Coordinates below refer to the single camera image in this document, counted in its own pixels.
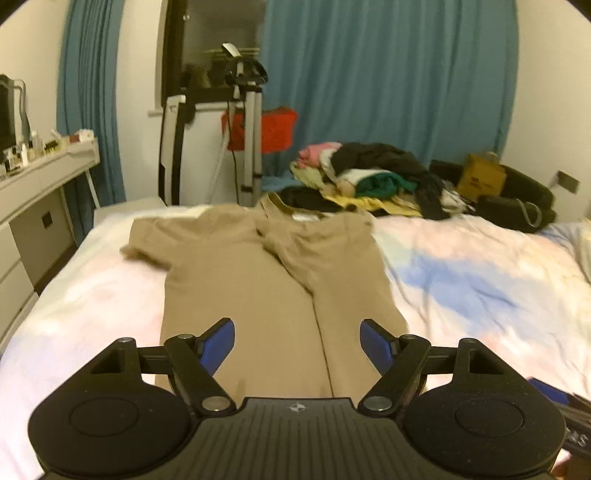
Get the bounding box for white cable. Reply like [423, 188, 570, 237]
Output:
[519, 198, 542, 228]

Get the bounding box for grey wall socket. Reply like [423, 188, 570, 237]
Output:
[556, 171, 581, 194]

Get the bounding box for yellow cardboard box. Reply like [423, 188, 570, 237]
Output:
[457, 152, 507, 201]

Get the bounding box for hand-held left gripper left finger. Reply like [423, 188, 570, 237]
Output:
[90, 318, 236, 416]

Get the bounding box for row of cosmetic bottles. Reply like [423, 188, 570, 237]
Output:
[0, 129, 70, 178]

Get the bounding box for black bag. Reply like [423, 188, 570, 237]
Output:
[429, 159, 557, 234]

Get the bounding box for wide blue curtain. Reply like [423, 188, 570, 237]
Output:
[259, 0, 520, 178]

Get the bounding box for pile of assorted clothes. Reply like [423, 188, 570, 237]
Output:
[281, 142, 476, 220]

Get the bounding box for red garment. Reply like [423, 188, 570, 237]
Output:
[221, 107, 297, 151]

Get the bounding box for tripod with camera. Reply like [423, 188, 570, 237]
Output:
[205, 43, 269, 207]

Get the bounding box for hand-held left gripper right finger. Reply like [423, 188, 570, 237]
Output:
[358, 318, 504, 414]

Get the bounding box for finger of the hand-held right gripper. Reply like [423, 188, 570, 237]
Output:
[527, 377, 572, 405]

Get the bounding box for white dressing table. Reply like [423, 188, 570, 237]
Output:
[0, 138, 101, 342]

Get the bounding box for wavy framed mirror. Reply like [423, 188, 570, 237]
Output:
[0, 74, 31, 151]

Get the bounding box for tan trousers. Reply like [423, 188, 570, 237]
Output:
[120, 191, 409, 400]

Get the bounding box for bed with pastel sheet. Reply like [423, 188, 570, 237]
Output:
[0, 198, 591, 480]

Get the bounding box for narrow blue curtain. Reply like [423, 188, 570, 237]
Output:
[56, 0, 127, 206]

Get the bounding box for folded black white treadmill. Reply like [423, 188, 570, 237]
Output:
[158, 65, 197, 206]

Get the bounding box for dark window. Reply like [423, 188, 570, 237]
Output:
[161, 0, 269, 112]

